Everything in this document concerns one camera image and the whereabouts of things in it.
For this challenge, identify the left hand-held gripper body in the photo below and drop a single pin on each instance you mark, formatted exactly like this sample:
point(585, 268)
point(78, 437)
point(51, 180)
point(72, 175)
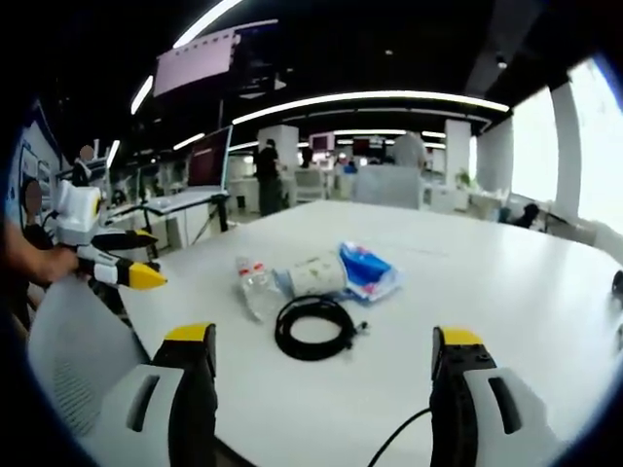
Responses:
point(75, 209)

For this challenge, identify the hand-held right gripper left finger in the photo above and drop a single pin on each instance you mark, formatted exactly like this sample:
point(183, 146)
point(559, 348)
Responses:
point(160, 404)

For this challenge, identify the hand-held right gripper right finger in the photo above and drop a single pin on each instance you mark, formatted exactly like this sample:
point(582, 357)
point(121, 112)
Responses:
point(474, 418)

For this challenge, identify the clear plastic bottle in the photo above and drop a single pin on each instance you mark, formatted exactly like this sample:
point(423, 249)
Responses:
point(255, 289)

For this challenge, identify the blue snack packet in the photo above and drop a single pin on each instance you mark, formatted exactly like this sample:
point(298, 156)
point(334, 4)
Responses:
point(367, 270)

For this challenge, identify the white paper roll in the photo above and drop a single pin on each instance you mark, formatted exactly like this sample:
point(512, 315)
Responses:
point(316, 277)

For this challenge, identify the person's left hand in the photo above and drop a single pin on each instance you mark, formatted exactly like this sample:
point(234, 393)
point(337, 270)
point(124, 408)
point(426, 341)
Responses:
point(56, 265)

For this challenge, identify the white perforated chair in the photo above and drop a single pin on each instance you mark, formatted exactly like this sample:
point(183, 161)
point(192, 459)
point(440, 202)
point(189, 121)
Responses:
point(78, 350)

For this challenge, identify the black tripod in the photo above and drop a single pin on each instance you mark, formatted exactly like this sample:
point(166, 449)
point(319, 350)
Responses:
point(220, 211)

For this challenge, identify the dark standing monitor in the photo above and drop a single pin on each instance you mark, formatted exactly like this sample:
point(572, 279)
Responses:
point(207, 163)

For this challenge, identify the white table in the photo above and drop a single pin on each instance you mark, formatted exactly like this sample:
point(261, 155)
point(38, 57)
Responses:
point(487, 292)

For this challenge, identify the hanging pink screen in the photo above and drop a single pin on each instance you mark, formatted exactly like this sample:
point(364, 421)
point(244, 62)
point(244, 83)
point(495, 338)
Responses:
point(192, 65)

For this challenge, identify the white mesh chair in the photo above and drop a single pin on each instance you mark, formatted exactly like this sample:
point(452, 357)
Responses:
point(309, 186)

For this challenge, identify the small black object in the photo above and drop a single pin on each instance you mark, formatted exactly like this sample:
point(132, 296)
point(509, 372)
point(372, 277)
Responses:
point(618, 282)

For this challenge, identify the green potted plant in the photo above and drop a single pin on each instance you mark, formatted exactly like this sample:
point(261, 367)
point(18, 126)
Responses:
point(464, 178)

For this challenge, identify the grey office chair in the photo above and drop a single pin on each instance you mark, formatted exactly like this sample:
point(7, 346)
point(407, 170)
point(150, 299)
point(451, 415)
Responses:
point(387, 187)

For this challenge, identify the long curved ceiling light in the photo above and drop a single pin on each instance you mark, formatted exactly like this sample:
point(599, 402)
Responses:
point(370, 98)

